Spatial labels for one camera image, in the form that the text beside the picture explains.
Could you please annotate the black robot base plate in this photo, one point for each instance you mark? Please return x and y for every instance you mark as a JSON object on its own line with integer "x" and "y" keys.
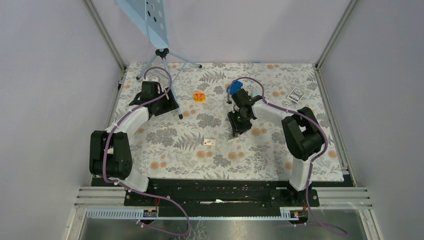
{"x": 221, "y": 198}

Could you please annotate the silver stapler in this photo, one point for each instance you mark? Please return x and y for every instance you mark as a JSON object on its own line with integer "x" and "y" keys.
{"x": 255, "y": 93}

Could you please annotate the floral tablecloth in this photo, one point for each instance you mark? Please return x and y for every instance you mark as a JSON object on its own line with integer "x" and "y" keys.
{"x": 169, "y": 147}

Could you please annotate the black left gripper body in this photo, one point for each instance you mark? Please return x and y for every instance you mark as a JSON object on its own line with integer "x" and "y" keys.
{"x": 164, "y": 105}

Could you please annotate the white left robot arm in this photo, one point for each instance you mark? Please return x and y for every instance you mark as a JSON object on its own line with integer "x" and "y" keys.
{"x": 110, "y": 154}

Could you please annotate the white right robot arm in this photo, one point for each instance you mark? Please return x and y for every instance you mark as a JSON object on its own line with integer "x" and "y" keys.
{"x": 304, "y": 137}

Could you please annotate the cardboard staple box sleeve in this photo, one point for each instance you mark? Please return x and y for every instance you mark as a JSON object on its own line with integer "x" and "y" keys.
{"x": 209, "y": 142}

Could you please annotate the orange tape roll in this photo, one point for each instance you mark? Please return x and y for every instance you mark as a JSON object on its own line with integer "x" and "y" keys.
{"x": 199, "y": 97}

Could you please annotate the blue music stand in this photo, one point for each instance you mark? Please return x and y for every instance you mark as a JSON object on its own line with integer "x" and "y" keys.
{"x": 150, "y": 18}

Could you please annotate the blue toy car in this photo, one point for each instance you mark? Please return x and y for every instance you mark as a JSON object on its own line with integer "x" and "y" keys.
{"x": 235, "y": 87}

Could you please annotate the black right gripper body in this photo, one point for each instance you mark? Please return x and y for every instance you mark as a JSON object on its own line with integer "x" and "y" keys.
{"x": 239, "y": 122}

